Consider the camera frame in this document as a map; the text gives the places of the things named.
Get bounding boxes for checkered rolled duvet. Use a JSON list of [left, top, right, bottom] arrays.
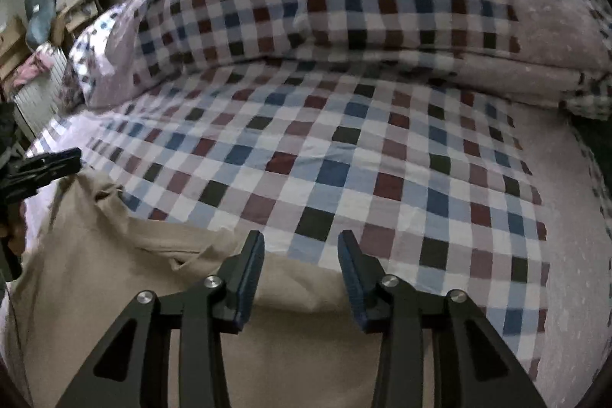
[[58, 0, 611, 120]]

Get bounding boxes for cardboard boxes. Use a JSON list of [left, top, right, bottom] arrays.
[[0, 16, 31, 87]]

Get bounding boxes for white striped storage box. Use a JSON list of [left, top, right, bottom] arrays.
[[10, 47, 67, 142]]

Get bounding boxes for pink cloth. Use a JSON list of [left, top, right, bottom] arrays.
[[13, 52, 54, 88]]

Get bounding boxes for checkered bed sheet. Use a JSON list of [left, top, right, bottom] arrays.
[[30, 63, 611, 407]]

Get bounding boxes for beige long-sleeve garment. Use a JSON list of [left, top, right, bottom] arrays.
[[1, 169, 380, 407]]

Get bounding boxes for person's left hand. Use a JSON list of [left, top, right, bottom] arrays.
[[6, 202, 27, 256]]

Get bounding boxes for blue-grey cartoon pillow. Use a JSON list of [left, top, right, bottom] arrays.
[[565, 112, 612, 187]]

